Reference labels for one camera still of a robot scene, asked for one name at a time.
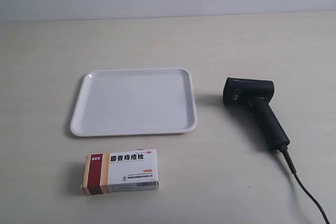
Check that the black barcode scanner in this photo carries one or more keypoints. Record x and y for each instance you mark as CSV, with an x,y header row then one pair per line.
x,y
256,95

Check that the white medicine box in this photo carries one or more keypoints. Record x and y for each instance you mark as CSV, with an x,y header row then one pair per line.
x,y
120,171

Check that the white plastic tray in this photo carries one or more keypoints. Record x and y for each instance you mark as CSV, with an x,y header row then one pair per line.
x,y
134,102

